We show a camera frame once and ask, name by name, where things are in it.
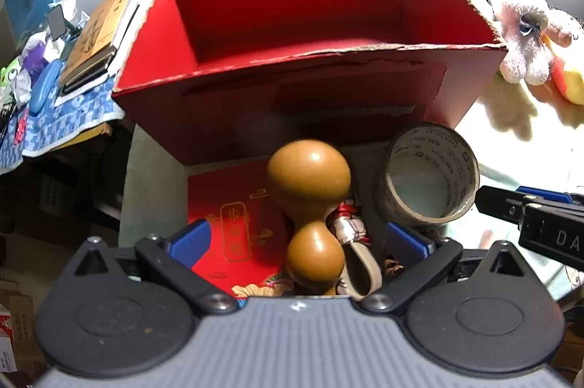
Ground blue glasses case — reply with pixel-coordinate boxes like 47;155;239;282
28;59;62;116

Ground blue white patterned cloth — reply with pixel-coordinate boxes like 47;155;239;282
0;64;126;175

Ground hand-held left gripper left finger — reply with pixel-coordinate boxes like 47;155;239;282
73;218;239;316

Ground brown wooden gourd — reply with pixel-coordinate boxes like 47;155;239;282
266;139;353;296

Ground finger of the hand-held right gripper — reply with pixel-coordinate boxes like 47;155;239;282
515;186;584;208
476;186;527;227

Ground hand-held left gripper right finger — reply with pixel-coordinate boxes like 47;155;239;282
360;222;532;316

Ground black notebook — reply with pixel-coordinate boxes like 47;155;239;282
61;48;119;94

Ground white plush toy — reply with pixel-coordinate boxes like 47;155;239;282
492;0;578;87

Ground yellow orange plush toy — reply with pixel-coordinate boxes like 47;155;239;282
545;34;584;106

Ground printed packing tape roll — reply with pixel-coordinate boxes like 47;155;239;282
372;122;481;229

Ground red gold-printed gift box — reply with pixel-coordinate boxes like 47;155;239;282
187;160;297;298

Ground green plush toy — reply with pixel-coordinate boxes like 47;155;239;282
0;55;23;85

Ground red cardboard box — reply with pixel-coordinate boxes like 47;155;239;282
112;0;509;166

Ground yellow brown book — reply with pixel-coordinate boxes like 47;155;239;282
59;0;143;84

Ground white paper sheets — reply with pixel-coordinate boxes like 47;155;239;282
107;0;158;76

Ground beige strap bundle red ribbon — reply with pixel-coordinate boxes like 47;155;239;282
328;196;384;297

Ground blue cardboard box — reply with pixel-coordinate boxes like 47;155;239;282
5;0;61;47

